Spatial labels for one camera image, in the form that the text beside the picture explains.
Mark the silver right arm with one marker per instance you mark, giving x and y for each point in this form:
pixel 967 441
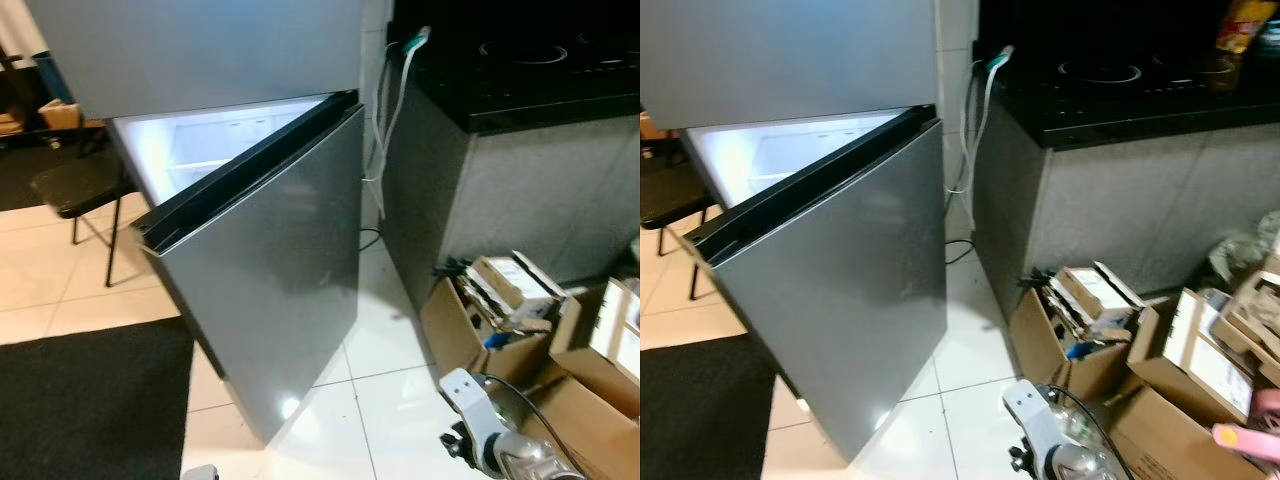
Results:
pixel 1080 465
pixel 525 462

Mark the large silver fridge door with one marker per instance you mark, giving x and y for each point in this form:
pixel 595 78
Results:
pixel 840 300
pixel 270 280

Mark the silver fridge cabinet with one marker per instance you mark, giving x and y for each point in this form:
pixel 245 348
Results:
pixel 770 150
pixel 200 140

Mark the small blue item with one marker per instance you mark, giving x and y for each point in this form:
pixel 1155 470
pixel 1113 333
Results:
pixel 1078 352
pixel 496 342

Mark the brown white labelled box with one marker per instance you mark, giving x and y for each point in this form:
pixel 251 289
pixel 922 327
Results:
pixel 1095 290
pixel 515 280

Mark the black floor mat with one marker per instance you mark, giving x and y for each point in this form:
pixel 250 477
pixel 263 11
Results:
pixel 700 420
pixel 90 410

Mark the grey kitchen counter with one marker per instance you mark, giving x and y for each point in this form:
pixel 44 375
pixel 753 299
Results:
pixel 520 190
pixel 1120 200

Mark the crumpled clear plastic bag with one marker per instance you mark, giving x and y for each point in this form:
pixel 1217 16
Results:
pixel 1245 262

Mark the black stool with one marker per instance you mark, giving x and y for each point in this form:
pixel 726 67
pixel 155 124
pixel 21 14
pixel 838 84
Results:
pixel 670 195
pixel 80 185

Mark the black induction hob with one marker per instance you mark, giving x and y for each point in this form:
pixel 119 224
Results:
pixel 540 75
pixel 1140 90

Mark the silver freezer door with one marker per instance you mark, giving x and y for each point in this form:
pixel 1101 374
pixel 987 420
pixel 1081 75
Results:
pixel 790 60
pixel 200 50

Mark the yellow red snack bag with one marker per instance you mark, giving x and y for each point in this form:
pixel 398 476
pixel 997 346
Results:
pixel 1245 25

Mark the small brown cardboard box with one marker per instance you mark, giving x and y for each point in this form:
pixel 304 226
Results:
pixel 60 115

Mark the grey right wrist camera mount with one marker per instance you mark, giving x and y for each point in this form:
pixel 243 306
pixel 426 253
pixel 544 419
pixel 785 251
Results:
pixel 468 400
pixel 1030 412

